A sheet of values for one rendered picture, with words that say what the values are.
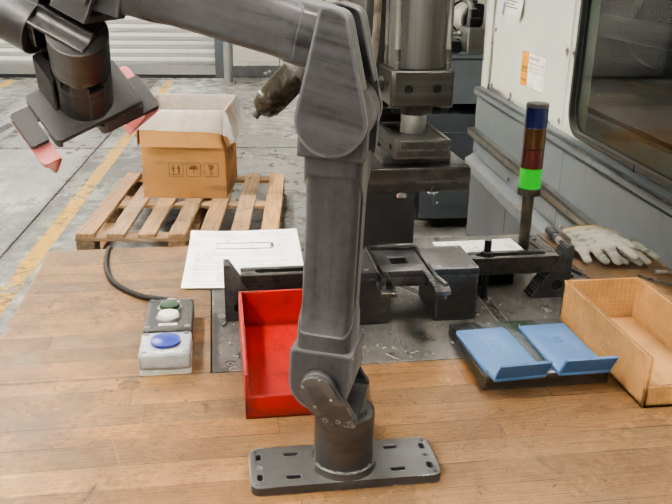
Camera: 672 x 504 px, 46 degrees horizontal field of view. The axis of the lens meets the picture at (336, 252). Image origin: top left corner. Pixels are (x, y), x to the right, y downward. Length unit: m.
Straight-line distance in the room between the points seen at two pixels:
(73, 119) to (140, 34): 9.54
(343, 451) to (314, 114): 0.35
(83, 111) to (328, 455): 0.43
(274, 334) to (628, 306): 0.54
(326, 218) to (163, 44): 9.68
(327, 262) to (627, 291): 0.64
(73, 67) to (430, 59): 0.51
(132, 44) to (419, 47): 9.39
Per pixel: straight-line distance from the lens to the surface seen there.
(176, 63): 10.38
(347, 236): 0.73
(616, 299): 1.27
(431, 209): 4.40
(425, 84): 1.10
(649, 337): 1.24
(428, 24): 1.10
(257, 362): 1.07
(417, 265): 1.19
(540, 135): 1.37
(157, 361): 1.06
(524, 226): 1.41
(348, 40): 0.67
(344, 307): 0.75
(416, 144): 1.10
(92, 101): 0.83
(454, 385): 1.04
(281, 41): 0.70
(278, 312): 1.16
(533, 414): 1.00
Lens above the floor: 1.41
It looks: 20 degrees down
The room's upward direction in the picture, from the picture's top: 1 degrees clockwise
